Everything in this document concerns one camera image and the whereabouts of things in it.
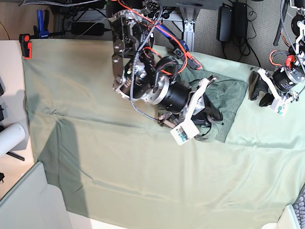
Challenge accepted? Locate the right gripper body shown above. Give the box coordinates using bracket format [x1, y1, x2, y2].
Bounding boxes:
[183, 80, 223, 125]

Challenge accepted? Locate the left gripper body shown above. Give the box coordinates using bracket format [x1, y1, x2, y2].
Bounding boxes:
[249, 71, 275, 107]

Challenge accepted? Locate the dark green T-shirt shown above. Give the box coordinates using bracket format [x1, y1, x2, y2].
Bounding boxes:
[177, 69, 248, 143]

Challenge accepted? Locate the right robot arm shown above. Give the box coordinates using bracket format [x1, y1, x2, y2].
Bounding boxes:
[106, 0, 223, 128]

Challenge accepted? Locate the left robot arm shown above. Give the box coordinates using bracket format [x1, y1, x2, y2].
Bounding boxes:
[249, 0, 305, 114]

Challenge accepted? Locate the blue and orange clamp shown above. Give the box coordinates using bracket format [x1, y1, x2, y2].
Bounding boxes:
[156, 23, 202, 70]

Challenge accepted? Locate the left black power adapter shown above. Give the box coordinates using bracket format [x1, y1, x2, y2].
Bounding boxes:
[233, 2, 248, 38]

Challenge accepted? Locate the light green table cloth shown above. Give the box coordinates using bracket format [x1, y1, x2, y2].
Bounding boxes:
[23, 39, 305, 229]

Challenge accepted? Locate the black box on floor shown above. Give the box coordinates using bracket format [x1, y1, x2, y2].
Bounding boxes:
[71, 22, 105, 36]

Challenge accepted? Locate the red and black clamp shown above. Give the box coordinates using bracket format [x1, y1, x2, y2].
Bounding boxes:
[19, 34, 32, 59]

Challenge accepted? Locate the light green box edge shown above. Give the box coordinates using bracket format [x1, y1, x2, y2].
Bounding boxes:
[0, 162, 72, 229]

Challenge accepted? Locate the white cylinder roll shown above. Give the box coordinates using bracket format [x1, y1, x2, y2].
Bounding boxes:
[0, 123, 25, 161]

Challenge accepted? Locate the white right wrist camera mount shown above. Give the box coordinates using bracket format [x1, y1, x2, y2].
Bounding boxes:
[170, 77, 217, 146]

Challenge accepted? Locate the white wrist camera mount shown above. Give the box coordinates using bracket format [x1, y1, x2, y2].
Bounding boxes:
[250, 67, 301, 117]
[170, 77, 217, 146]

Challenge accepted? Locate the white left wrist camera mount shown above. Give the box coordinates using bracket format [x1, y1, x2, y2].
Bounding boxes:
[250, 67, 301, 117]

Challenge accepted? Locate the blue handled clamp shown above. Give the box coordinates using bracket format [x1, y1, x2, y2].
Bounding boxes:
[31, 10, 66, 39]

